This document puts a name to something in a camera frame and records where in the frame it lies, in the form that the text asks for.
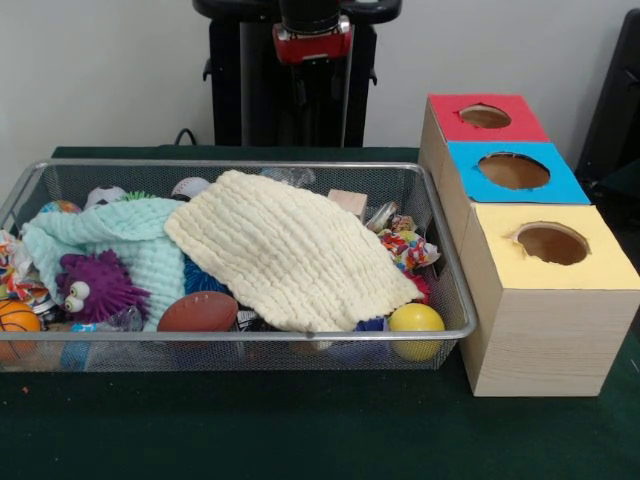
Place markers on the mint green waffle cloth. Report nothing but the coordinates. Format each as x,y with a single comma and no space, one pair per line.
140,225

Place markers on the clear plastic bottle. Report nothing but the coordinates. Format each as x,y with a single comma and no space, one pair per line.
295,175

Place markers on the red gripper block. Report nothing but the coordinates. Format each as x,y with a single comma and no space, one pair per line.
312,47

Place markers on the small wooden block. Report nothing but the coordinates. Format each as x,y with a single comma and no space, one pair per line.
347,201

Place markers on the white toy baseball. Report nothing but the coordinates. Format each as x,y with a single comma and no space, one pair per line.
189,187

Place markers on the purple spiky monster toy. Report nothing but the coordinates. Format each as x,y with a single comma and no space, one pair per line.
102,285

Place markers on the yellow ball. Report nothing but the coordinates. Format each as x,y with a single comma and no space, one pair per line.
416,325

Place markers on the clear mesh bin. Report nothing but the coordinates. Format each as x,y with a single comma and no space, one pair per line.
250,352

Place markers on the orange toy basketball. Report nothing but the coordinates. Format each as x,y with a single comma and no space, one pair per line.
17,320

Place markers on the dark green table cloth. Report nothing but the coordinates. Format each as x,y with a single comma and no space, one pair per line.
250,430

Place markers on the wooden box with three holes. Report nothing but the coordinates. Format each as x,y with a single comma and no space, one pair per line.
550,340

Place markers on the brown toy football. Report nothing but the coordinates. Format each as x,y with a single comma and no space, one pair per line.
198,312

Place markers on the black furniture piece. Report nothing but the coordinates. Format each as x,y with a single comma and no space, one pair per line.
615,125

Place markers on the black and white soccer ball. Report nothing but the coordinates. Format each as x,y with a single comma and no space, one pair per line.
104,196

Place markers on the cream waffle cloth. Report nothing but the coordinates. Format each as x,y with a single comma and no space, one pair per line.
290,250

